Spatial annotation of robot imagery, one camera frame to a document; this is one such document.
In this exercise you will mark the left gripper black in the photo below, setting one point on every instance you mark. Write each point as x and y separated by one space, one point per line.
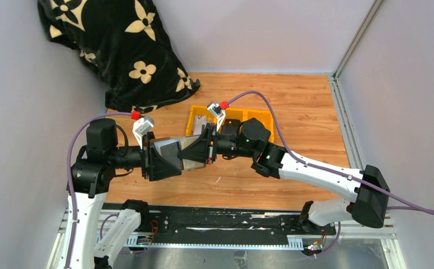
153 163

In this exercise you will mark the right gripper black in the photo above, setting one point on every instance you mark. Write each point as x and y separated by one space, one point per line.
202 149

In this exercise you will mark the brown leather card holder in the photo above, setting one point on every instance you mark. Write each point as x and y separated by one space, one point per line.
170 148

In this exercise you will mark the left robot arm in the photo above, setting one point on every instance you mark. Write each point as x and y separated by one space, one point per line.
88 182

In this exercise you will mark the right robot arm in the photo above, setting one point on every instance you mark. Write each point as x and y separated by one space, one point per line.
363 194

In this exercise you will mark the silver cards pile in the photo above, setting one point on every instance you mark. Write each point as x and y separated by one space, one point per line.
199 124

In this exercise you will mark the yellow bin left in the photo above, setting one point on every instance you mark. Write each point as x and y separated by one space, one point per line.
197 110

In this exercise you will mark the yellow bin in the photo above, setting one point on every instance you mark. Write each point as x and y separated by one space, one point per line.
197 110
235 114
266 118

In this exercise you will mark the yellow bin middle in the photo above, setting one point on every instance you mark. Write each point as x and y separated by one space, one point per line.
235 114

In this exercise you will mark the yellow bin right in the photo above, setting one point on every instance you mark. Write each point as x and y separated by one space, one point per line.
266 118

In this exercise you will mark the black floral blanket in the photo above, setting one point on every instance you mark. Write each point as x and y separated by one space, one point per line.
126 45

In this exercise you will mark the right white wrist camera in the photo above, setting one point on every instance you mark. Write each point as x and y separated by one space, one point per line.
218 112

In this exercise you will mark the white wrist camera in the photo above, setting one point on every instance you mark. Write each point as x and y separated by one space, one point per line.
141 127
218 112

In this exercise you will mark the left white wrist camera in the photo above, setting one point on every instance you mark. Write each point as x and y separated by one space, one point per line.
141 127

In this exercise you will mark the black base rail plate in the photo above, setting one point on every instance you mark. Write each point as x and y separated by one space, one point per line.
206 226

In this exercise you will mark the aluminium frame post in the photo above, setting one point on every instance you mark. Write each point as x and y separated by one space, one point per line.
359 35

